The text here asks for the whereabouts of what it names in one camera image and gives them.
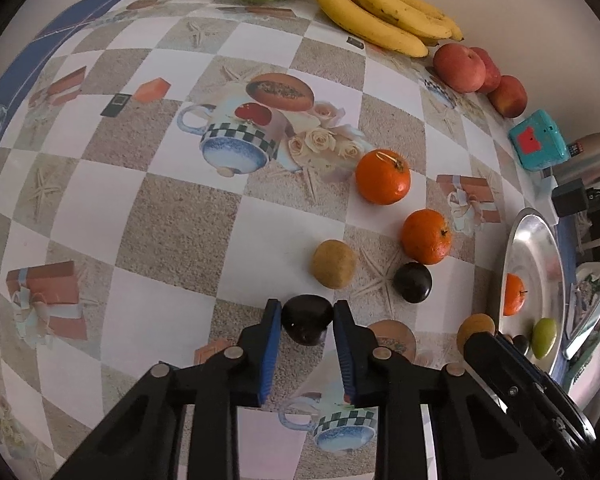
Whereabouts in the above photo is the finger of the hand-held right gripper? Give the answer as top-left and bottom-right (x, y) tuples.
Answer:
(496, 332), (556, 386)
(461, 331), (533, 413)

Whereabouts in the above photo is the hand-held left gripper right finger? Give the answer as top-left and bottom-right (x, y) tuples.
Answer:
(332, 300), (548, 480)

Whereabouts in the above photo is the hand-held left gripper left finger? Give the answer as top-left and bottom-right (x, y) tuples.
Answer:
(50, 299), (283, 480)

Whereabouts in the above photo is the green mango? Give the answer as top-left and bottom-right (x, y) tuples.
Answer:
(531, 317), (558, 360)

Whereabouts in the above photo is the small brown round fruit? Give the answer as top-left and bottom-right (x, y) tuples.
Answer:
(456, 313), (497, 353)
(311, 239), (358, 290)

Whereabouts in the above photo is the orange tangerine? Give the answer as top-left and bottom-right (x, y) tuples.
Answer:
(400, 208), (453, 266)
(355, 148), (412, 206)
(503, 273), (527, 317)

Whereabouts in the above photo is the round steel plate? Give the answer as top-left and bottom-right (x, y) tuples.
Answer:
(490, 207), (567, 378)

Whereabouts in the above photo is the white chair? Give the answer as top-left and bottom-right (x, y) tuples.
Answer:
(575, 260), (600, 288)

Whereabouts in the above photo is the black power adapter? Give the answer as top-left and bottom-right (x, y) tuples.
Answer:
(551, 179), (588, 218)

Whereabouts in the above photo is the steel thermos jug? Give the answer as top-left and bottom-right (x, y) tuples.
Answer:
(550, 131), (600, 191)

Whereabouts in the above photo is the teal lidded box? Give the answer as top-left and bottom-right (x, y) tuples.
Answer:
(509, 109), (568, 172)

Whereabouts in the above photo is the dark red apple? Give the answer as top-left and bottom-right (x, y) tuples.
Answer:
(469, 46), (503, 93)
(487, 75), (528, 118)

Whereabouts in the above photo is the pink red apple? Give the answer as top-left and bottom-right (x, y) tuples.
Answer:
(433, 42), (488, 94)

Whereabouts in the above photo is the yellow banana bunch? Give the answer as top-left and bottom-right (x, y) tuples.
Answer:
(311, 0), (465, 58)

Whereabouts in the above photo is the blue table cover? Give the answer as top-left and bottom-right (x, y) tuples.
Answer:
(0, 0), (176, 106)

